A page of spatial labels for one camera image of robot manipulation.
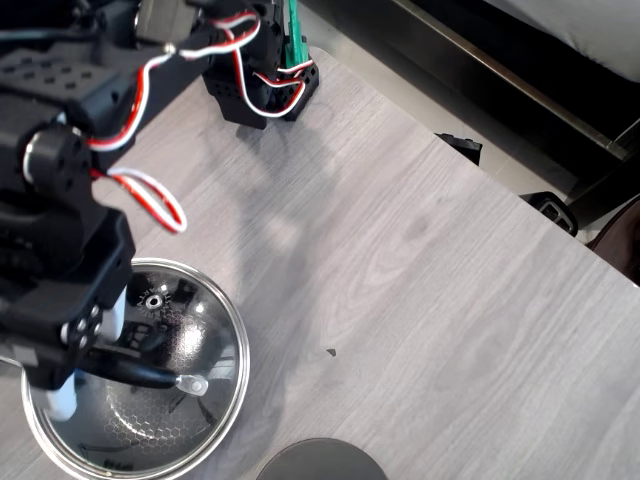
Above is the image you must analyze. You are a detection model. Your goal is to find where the glass lid with black handle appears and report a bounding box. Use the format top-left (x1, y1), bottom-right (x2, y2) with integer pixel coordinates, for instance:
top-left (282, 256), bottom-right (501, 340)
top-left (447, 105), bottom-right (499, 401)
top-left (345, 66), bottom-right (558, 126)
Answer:
top-left (20, 257), bottom-right (251, 477)

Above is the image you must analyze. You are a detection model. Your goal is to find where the black perforated arm base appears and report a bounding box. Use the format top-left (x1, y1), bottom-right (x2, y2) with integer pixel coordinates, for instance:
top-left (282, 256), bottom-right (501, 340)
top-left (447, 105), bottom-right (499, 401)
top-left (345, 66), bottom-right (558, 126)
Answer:
top-left (199, 47), bottom-right (321, 130)

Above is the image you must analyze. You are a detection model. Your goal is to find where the black metal pot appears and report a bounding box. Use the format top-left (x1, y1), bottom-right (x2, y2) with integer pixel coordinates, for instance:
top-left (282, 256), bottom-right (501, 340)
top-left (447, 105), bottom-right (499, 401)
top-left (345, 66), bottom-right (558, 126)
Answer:
top-left (0, 257), bottom-right (252, 479)

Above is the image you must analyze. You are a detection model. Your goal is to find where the dark grey round disc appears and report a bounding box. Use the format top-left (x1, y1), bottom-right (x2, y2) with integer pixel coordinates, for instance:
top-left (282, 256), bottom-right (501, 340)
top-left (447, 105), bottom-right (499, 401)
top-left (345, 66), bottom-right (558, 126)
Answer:
top-left (254, 437), bottom-right (389, 480)

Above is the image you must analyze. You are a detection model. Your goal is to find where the green circuit board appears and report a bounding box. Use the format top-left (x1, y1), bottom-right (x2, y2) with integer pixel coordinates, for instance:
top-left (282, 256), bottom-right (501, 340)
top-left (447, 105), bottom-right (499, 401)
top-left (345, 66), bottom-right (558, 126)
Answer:
top-left (280, 0), bottom-right (314, 72)

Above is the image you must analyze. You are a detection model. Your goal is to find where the black table clamp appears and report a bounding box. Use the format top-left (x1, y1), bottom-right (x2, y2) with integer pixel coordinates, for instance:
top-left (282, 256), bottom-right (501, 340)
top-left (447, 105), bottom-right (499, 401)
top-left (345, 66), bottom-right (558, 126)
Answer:
top-left (433, 132), bottom-right (484, 167)
top-left (519, 191), bottom-right (580, 237)

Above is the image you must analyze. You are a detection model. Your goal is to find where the dark brown round object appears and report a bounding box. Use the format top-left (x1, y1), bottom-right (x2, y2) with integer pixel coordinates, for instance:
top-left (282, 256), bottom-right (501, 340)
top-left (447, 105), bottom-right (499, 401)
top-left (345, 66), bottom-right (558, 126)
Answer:
top-left (587, 194), bottom-right (640, 287)

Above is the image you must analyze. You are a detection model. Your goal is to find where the white cushion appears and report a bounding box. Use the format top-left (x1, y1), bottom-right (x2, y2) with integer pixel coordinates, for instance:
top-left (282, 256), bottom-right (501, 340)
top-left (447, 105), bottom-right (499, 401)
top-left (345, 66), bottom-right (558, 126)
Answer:
top-left (484, 0), bottom-right (640, 84)

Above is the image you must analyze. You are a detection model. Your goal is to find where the red white gripper servo wire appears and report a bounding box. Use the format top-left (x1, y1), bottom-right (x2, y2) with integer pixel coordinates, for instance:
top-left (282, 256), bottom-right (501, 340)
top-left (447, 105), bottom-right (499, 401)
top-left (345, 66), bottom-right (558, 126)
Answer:
top-left (89, 167), bottom-right (189, 234)

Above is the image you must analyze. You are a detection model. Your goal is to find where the red white forearm servo wire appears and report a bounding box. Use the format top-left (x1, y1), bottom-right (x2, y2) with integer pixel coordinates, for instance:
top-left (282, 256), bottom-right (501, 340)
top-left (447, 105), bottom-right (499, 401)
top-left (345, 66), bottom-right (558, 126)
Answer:
top-left (87, 9), bottom-right (262, 152)

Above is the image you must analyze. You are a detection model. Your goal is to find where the black camera cable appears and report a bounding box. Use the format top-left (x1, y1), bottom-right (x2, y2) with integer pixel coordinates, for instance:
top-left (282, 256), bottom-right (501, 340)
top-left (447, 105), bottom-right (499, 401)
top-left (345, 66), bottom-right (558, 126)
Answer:
top-left (0, 27), bottom-right (79, 42)

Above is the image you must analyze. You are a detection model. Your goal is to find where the red white base servo wire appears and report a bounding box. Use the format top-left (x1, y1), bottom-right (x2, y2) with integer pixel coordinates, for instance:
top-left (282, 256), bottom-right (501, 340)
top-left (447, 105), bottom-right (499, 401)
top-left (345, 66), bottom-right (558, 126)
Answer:
top-left (231, 39), bottom-right (307, 119)

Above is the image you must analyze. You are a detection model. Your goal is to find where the dark bench frame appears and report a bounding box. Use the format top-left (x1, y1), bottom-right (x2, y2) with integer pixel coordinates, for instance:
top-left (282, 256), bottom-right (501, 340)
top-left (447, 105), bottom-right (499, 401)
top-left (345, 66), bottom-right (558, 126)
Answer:
top-left (309, 0), bottom-right (640, 201)

